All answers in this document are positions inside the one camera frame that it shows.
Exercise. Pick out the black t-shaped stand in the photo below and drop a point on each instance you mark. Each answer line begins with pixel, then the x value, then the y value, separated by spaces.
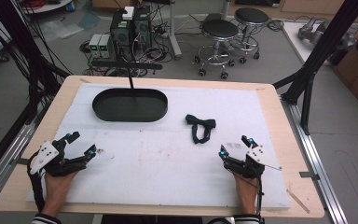
pixel 127 65

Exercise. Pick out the white foam mat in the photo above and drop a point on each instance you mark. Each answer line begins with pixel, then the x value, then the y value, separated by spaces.
pixel 167 149

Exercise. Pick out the black bow tie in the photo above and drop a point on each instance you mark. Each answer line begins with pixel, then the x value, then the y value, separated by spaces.
pixel 200 128

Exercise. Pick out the wooden stick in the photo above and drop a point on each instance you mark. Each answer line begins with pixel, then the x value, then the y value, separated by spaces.
pixel 298 200

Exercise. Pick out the person's left hand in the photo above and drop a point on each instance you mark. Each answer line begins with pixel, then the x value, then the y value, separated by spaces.
pixel 59 182

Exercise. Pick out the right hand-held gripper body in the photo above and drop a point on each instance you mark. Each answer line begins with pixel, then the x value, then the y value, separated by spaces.
pixel 250 161

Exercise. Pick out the black computer tower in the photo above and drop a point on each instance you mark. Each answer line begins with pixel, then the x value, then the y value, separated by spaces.
pixel 120 29
pixel 143 28

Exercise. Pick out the person's right hand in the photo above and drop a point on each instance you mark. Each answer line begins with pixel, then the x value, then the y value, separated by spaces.
pixel 246 189

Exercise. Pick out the white box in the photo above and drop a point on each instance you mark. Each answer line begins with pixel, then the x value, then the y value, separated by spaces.
pixel 128 13

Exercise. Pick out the black round stool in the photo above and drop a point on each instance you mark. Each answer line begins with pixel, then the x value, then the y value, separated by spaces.
pixel 219 32
pixel 251 18

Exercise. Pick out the black metal frame post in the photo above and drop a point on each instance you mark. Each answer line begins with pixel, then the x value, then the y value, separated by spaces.
pixel 18 43
pixel 320 53

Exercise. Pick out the grey power supply unit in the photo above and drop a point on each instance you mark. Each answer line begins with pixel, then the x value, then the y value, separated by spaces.
pixel 94 45
pixel 104 45

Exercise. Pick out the black oval tray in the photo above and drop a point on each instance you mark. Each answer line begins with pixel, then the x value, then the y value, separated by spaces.
pixel 130 105

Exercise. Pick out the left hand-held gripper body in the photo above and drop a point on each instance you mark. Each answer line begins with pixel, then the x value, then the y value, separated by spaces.
pixel 51 158

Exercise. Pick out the grey metal table leg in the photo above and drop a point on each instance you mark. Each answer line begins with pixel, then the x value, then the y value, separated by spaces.
pixel 174 31

